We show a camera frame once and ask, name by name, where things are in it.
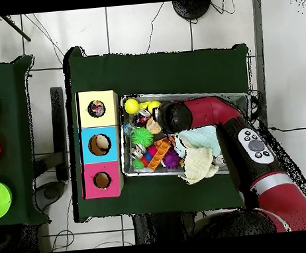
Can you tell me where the polka dot cloth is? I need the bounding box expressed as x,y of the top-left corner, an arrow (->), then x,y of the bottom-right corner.
87,99 -> 107,119

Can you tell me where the cream cloth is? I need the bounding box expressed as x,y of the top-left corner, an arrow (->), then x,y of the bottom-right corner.
175,136 -> 222,186

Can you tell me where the wooden three-hole box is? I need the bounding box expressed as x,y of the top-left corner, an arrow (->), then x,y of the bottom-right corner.
74,88 -> 127,200

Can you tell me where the silver mesh bin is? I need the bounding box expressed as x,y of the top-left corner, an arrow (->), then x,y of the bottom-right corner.
115,83 -> 256,184

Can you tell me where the green spiky ball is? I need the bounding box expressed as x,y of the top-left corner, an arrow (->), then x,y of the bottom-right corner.
129,126 -> 156,150

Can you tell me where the yellow ball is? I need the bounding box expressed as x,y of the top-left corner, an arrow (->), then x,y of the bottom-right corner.
147,99 -> 162,114
123,97 -> 141,116

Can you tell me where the orange building block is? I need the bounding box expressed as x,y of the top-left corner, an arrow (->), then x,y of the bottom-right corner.
145,137 -> 173,172

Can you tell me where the purple spiky toy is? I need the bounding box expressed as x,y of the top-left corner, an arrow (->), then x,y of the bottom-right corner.
161,148 -> 181,171

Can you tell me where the dark green table cloth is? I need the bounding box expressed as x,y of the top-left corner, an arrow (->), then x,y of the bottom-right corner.
59,31 -> 263,228

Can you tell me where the gold soda can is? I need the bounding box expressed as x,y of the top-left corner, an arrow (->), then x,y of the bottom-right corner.
213,154 -> 227,167

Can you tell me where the black upright panel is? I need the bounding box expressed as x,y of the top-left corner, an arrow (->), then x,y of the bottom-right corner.
48,86 -> 71,182

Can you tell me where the grey stand foot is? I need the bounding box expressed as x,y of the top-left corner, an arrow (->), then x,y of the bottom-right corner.
32,179 -> 69,213

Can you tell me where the black round stand base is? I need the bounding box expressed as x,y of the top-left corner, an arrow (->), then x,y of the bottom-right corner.
172,0 -> 213,22

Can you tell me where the dark green side-table cloth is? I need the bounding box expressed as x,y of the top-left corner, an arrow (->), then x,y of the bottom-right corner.
0,54 -> 50,228

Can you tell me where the black rod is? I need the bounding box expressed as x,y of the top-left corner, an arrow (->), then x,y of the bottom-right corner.
0,13 -> 32,44

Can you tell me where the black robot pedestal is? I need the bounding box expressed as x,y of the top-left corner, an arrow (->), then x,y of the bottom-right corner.
131,209 -> 198,245

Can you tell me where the black power cable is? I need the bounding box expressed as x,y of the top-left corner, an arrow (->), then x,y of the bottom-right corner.
268,123 -> 306,135

